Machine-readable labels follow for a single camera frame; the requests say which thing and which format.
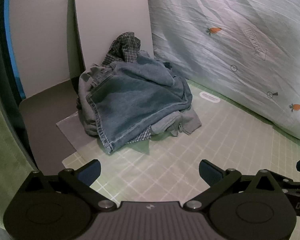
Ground light blue denim garment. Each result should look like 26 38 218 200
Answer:
77 65 115 137

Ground blue edge strip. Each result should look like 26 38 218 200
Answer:
3 0 26 98

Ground light blue carrot-print shirt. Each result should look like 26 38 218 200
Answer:
145 0 300 150

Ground translucent grey sheet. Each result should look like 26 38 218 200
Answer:
56 112 103 153

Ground green grid mat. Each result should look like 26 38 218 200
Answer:
62 79 300 205

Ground white flat panel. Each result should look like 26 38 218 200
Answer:
9 0 76 98

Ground grey flat board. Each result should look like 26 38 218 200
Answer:
18 78 78 171

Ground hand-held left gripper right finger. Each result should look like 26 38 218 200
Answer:
182 159 283 210

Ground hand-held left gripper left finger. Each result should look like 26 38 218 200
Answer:
22 159 118 210

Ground blue denim jeans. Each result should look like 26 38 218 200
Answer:
86 55 202 155

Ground green fuzzy blanket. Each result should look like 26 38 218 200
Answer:
0 62 38 240

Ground checked plaid shirt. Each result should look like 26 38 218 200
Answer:
101 32 152 144

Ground white rounded board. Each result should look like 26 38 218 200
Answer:
73 0 155 73

